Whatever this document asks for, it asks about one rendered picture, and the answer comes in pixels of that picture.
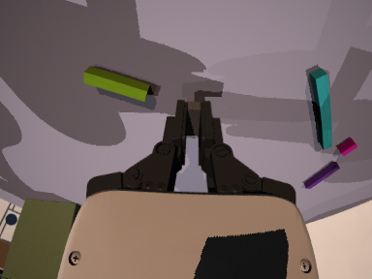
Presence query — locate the purple rod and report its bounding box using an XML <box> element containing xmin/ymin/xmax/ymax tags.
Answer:
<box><xmin>304</xmin><ymin>162</ymin><xmax>340</xmax><ymax>189</ymax></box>

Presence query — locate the turquoise rod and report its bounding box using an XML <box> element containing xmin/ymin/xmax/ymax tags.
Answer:
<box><xmin>309</xmin><ymin>68</ymin><xmax>332</xmax><ymax>150</ymax></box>

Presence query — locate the short magenta rod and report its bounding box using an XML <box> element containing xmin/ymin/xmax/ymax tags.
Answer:
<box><xmin>337</xmin><ymin>139</ymin><xmax>357</xmax><ymax>156</ymax></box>

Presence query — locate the lime green rod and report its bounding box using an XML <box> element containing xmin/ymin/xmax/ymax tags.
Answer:
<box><xmin>84</xmin><ymin>66</ymin><xmax>150</xmax><ymax>102</ymax></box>

